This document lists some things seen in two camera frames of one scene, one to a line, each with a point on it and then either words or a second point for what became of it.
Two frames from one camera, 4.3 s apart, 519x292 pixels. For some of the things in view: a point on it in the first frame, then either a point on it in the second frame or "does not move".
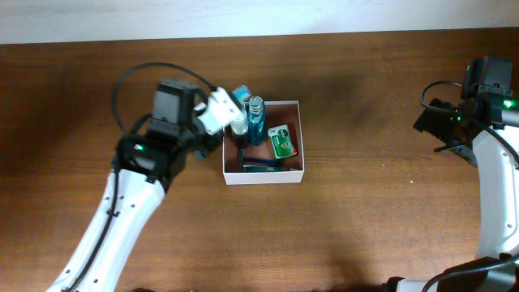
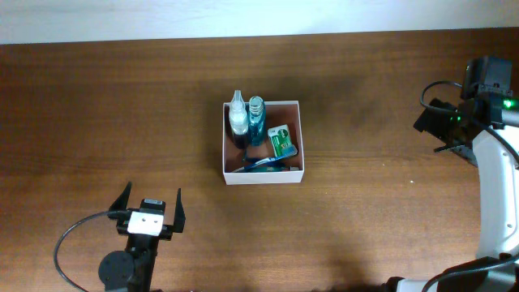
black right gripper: (431, 123) does not move
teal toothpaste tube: (265, 169) does not move
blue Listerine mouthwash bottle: (257, 121) does not move
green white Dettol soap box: (282, 142) does not move
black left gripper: (210, 143) to (167, 229)
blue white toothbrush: (242, 92) to (289, 151)
